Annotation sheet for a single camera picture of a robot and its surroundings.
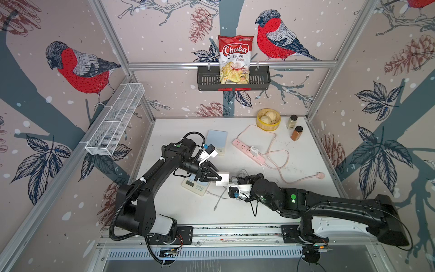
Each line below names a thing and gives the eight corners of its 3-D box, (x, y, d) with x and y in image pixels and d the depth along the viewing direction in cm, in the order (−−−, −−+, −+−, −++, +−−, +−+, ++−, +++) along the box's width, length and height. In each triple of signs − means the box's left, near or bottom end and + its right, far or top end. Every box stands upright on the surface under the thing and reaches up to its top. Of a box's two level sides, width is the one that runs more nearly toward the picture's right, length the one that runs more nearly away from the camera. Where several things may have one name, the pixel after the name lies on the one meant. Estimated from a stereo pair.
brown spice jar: (291, 141, 110) (297, 131, 102) (289, 135, 114) (294, 125, 106) (299, 141, 110) (305, 131, 102) (296, 135, 113) (302, 125, 106)
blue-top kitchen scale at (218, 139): (203, 153, 104) (203, 151, 102) (208, 132, 116) (208, 129, 113) (224, 156, 103) (224, 153, 101) (227, 134, 115) (227, 131, 112)
